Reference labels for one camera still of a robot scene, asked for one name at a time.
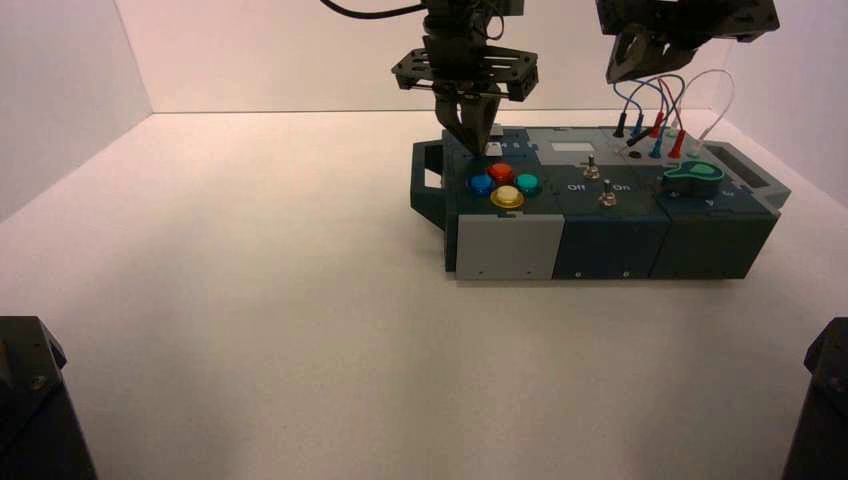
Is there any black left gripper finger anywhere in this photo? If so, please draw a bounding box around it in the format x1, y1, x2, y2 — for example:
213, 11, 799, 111
470, 97, 502, 158
435, 95, 480, 158

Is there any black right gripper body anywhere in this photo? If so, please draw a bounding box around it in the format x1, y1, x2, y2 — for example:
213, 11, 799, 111
594, 0, 782, 49

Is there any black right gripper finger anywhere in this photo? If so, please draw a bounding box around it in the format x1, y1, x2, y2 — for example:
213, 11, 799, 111
645, 40, 698, 75
604, 26, 655, 85

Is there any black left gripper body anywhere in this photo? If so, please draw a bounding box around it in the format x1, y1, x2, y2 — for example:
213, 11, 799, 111
390, 11, 539, 104

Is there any yellow round push button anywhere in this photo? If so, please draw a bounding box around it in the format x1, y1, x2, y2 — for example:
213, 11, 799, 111
490, 186, 526, 211

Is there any green rotary knob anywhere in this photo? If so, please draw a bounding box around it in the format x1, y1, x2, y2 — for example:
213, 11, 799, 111
663, 160, 727, 199

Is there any dark teal task board box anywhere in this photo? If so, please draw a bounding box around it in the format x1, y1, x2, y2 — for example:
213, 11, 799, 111
409, 125, 793, 283

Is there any black plug jumper cable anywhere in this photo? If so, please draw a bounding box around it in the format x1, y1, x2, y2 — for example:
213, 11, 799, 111
610, 80, 657, 148

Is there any white jumper cable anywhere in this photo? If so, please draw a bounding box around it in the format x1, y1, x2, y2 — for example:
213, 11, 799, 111
670, 68, 737, 157

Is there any red jumper cable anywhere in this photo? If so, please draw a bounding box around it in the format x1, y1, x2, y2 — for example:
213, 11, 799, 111
649, 76, 688, 160

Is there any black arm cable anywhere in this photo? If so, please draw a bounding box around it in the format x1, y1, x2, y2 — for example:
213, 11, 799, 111
320, 0, 427, 20

